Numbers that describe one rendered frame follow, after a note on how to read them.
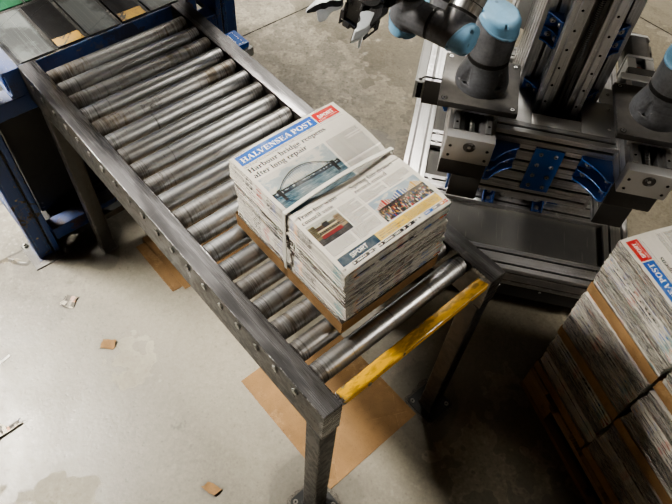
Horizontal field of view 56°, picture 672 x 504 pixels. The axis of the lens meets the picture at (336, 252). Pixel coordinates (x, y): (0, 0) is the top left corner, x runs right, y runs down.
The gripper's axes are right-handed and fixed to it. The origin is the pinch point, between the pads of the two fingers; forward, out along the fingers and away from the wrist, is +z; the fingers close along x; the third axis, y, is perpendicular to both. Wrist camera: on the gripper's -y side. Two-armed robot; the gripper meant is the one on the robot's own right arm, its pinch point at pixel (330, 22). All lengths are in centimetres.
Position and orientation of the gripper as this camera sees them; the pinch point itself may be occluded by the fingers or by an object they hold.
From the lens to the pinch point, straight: 131.5
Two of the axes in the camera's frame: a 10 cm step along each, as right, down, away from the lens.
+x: -7.7, -6.0, 2.1
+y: -1.6, 5.0, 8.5
